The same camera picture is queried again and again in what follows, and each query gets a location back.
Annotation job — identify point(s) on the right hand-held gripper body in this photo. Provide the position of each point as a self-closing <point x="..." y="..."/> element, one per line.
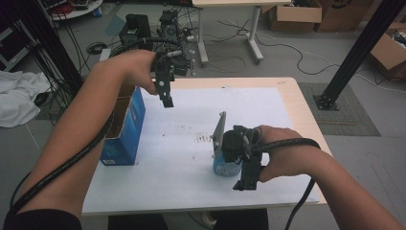
<point x="234" y="143"/>

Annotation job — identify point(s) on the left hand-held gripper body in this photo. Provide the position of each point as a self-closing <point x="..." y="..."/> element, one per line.
<point x="169" y="64"/>

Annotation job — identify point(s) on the blue and white paper cup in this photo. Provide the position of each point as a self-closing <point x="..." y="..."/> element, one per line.
<point x="223" y="169"/>

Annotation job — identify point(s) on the blue cardboard box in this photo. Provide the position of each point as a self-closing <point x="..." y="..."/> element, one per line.
<point x="127" y="140"/>

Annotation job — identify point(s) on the person's left hand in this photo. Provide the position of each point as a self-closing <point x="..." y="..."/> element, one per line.
<point x="134" y="67"/>

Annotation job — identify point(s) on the person's right hand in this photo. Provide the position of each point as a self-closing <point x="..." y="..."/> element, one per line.
<point x="287" y="156"/>

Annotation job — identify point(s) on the black box-shaped device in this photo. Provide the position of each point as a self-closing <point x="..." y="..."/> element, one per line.
<point x="135" y="30"/>

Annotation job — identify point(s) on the white table mat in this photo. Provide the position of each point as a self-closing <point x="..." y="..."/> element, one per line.
<point x="191" y="188"/>

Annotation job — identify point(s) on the person's black trousers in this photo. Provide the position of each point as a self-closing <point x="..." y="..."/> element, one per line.
<point x="191" y="222"/>

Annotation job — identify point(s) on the white-legged desk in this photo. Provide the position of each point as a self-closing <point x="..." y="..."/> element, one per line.
<point x="255" y="41"/>

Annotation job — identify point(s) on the round white table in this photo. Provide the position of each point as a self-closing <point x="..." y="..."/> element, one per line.
<point x="81" y="11"/>

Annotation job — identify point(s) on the grey floor mat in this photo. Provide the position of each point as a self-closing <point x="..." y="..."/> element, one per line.
<point x="354" y="118"/>

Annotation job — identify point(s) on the small brown cardboard box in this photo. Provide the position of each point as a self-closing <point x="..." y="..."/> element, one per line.
<point x="295" y="17"/>

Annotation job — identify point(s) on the white cloth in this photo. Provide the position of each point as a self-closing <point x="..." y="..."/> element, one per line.
<point x="19" y="96"/>

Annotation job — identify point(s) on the large brown cardboard box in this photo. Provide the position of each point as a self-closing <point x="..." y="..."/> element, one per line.
<point x="344" y="14"/>

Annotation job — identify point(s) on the open brown cardboard box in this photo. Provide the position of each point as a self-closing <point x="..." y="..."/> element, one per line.
<point x="387" y="52"/>

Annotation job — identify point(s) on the person's black sleeve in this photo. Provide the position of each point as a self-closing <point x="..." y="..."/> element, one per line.
<point x="41" y="220"/>

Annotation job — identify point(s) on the black metal post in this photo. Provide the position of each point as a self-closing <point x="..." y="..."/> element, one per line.
<point x="357" y="51"/>

